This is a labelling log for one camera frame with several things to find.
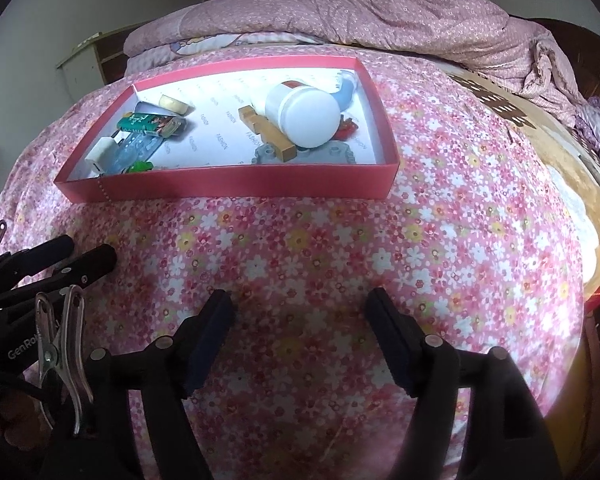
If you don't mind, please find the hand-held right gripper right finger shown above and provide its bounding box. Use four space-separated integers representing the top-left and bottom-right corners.
365 287 563 480

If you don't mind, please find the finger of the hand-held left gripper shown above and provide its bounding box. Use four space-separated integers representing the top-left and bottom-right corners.
30 244 118 291
0 235 76 281

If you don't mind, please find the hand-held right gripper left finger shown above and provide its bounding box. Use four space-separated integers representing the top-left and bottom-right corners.
87 290 236 480

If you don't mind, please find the metal bead chain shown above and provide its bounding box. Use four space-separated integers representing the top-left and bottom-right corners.
96 172 116 202

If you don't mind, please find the white charger plug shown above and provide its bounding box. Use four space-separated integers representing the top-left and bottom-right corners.
85 137 118 176

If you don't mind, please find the clear blue plastic piece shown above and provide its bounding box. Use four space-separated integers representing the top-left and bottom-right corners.
111 132 167 171

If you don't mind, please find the small green box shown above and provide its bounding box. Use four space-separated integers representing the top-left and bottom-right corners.
116 112 186 138

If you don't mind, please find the pink cardboard box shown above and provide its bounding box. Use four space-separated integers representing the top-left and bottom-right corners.
54 54 401 203

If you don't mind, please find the lavender plastic tube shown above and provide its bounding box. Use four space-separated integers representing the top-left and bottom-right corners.
132 101 168 117

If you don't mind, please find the round wooden disc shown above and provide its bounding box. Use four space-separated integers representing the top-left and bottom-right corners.
158 94 196 115

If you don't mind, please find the grey studded plastic plate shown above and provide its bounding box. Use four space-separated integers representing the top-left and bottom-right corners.
251 139 358 165

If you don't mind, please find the wooden puzzle block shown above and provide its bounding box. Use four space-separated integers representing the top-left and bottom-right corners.
237 105 298 162

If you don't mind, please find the white jar with orange label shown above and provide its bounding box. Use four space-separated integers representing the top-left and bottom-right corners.
262 80 343 148

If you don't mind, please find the blue curved plastic piece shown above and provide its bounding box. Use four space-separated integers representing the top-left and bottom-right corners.
330 71 357 111

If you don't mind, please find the person's left hand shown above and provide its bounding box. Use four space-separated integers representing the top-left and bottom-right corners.
0 387 56 453

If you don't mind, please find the large metal spring clip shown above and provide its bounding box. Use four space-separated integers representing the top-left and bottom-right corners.
34 285 95 436

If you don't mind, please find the pale bedside cabinet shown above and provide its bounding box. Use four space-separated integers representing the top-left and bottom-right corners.
55 24 151 93

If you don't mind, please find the golden patterned mat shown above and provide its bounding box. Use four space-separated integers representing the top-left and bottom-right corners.
445 67 600 291

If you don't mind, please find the pink floral quilt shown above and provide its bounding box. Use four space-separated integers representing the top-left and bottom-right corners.
124 0 586 121

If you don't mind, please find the dark wooden headboard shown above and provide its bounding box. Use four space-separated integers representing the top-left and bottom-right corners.
530 19 600 111

